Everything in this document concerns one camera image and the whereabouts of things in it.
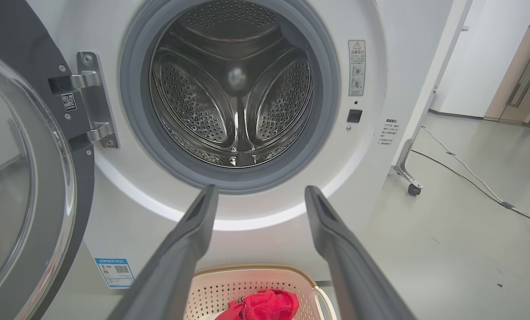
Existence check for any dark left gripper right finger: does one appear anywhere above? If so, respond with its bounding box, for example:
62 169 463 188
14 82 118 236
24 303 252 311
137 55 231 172
305 186 417 320

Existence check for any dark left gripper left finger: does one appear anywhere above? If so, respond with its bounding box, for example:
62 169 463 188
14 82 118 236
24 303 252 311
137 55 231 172
107 184 219 320

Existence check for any red and white garment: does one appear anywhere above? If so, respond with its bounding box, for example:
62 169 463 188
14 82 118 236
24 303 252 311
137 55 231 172
215 289 300 320

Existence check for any dark round glass washer door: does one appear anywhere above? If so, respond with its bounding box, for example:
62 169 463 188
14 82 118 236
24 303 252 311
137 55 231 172
0 0 96 320

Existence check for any cream perforated laundry basket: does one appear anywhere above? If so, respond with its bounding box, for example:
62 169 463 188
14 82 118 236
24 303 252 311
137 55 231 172
185 265 337 320

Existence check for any white front-load washing machine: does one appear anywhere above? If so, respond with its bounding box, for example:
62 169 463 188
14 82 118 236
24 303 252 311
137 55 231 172
25 0 454 289

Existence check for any stainless steel washing machine drum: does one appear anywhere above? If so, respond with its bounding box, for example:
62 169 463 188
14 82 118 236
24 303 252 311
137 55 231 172
149 0 314 168

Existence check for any silver metal door hinge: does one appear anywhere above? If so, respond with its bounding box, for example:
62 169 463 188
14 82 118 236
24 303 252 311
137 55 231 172
48 51 119 149

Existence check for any blue energy label sticker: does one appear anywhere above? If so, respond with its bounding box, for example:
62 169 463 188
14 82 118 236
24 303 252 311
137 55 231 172
94 258 135 289

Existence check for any metal partition leg with caster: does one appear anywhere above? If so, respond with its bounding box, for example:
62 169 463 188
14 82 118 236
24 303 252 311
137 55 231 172
394 139 424 196

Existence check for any printed text notice sticker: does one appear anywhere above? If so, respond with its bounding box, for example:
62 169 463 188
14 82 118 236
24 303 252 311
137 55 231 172
377 118 399 147

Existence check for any grey warning sticker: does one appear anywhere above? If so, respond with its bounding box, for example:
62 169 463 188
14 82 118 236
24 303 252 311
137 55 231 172
348 40 366 96

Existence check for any white partition panel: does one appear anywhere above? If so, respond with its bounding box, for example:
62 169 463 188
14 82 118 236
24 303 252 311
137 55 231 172
392 0 474 166

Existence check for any white floor cable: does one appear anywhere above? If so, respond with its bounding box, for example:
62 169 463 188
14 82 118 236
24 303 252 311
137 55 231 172
421 126 530 248

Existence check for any black floor cable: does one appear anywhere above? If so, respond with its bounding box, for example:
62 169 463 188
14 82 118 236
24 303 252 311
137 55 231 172
411 150 530 218

